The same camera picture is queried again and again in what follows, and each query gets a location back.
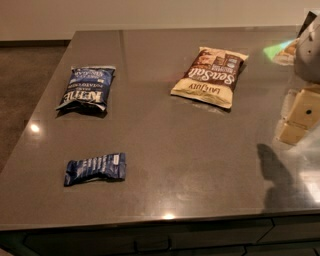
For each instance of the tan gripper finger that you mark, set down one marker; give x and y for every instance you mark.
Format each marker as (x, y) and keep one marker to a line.
(299, 114)

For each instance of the blue rxbar blueberry bar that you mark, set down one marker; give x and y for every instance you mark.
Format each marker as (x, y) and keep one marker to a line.
(109, 167)

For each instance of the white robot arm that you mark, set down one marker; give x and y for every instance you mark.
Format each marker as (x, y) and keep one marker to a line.
(303, 53)

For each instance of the brown sea salt chip bag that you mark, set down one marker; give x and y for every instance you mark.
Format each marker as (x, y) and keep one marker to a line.
(212, 77)

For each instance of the blue Kettle chip bag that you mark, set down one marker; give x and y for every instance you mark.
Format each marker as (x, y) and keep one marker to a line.
(88, 87)

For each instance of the dark cabinet drawer fronts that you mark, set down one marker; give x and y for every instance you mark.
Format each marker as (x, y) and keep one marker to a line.
(278, 236)

